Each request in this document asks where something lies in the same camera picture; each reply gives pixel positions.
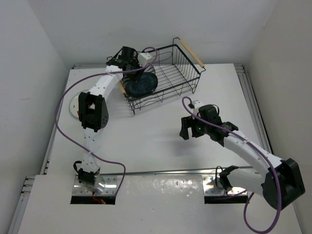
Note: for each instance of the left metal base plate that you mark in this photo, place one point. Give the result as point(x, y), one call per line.
point(104, 185)

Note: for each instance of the left wooden rack handle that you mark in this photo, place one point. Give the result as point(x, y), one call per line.
point(121, 88)

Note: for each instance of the metal base plate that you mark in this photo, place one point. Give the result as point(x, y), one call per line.
point(212, 187)
point(104, 185)

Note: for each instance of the black wire dish rack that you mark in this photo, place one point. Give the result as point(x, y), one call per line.
point(177, 73)

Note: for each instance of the white plate blue stripes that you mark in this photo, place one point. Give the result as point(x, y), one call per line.
point(127, 77)

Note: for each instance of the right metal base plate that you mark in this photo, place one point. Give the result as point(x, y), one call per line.
point(212, 187)

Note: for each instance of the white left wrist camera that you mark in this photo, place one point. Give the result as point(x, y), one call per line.
point(144, 59)

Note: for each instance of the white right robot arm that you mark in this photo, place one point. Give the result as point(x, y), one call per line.
point(278, 181)

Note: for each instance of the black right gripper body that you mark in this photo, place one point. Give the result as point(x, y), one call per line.
point(199, 128)

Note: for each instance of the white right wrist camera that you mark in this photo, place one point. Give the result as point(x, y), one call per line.
point(195, 105)

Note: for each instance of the right wooden rack handle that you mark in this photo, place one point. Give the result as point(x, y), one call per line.
point(191, 52)

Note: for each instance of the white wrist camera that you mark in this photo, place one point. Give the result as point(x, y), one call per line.
point(195, 105)
point(144, 59)

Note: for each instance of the wooden rack handle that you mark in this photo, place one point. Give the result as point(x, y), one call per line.
point(121, 88)
point(191, 52)

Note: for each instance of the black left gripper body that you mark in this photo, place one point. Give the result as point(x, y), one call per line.
point(134, 64)

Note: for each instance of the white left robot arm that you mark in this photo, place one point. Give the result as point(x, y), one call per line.
point(93, 112)

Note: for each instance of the large watermelon plate blue rim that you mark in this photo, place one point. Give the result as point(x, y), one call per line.
point(73, 106)

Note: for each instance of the dark blue glazed plate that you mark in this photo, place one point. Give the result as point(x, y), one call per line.
point(147, 83)

